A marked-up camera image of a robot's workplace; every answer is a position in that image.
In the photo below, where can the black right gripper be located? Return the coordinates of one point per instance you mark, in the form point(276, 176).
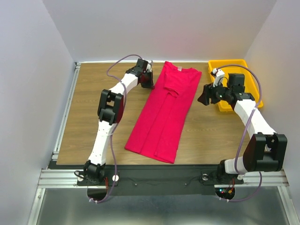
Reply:
point(208, 92)

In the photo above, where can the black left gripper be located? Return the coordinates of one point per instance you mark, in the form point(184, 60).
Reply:
point(149, 84)

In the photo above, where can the pink red t shirt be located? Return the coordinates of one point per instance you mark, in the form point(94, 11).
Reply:
point(158, 129)

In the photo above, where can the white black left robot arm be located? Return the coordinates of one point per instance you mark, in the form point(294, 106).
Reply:
point(110, 111)

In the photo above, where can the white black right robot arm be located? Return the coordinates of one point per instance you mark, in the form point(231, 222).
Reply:
point(265, 151)

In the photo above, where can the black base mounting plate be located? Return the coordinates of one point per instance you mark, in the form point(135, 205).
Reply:
point(127, 180)

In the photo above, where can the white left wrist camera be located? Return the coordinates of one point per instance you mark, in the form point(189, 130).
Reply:
point(149, 66)

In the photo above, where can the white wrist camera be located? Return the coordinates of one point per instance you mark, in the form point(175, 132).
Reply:
point(149, 66)
point(218, 75)

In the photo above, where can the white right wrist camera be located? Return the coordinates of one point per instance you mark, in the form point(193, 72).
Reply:
point(218, 75)

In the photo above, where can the aluminium frame rail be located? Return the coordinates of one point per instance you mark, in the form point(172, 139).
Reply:
point(59, 178)

